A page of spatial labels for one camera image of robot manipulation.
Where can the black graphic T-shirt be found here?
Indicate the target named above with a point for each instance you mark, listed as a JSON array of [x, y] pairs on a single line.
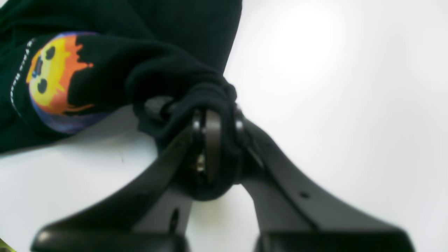
[[68, 64]]

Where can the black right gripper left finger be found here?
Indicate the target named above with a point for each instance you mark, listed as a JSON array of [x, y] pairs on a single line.
[[149, 214]]

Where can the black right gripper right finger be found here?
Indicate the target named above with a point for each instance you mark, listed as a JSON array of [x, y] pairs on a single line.
[[295, 214]]

